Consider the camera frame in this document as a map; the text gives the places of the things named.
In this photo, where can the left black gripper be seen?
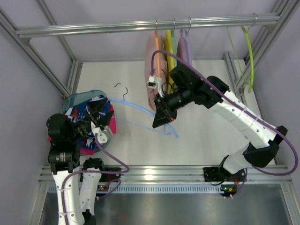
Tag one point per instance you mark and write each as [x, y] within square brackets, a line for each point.
[94, 118]

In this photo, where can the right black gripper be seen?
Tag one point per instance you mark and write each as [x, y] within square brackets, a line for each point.
[164, 108]

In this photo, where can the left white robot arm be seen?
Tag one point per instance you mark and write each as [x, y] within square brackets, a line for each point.
[76, 188]

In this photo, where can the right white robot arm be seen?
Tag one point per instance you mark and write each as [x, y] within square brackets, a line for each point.
[263, 141]

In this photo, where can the magenta trousers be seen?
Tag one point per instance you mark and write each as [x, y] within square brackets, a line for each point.
[113, 124]

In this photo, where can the pink trousers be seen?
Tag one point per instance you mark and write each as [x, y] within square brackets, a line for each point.
[150, 67]

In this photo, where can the orange hanger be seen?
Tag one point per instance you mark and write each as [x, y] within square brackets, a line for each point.
[158, 42]

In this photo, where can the lilac trousers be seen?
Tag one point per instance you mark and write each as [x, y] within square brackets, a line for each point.
[182, 50]

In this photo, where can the mint green hanger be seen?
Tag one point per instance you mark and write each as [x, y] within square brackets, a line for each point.
[173, 39]

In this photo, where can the lilac hanger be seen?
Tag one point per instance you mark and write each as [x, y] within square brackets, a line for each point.
[186, 31]

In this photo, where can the lime green hanger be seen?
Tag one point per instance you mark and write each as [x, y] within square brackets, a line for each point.
[248, 79]

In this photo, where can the teal plastic basket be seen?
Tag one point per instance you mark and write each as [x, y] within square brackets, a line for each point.
[84, 96]

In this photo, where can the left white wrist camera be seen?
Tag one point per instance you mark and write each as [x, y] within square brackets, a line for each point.
[101, 135]

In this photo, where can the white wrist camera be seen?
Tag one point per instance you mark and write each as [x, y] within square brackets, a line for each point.
[155, 85]
[101, 135]

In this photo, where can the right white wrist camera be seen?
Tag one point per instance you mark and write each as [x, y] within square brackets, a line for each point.
[155, 85]

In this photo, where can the left aluminium frame post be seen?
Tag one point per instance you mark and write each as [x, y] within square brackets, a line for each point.
[74, 76]

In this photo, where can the aluminium frame post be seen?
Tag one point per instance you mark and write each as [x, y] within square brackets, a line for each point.
[74, 76]
[233, 74]

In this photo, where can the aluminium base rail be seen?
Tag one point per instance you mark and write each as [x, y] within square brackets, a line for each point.
[188, 174]

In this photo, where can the right aluminium frame post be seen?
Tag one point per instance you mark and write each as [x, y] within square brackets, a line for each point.
[233, 74]

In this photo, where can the aluminium hanging rail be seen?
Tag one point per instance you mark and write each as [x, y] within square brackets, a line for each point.
[172, 24]

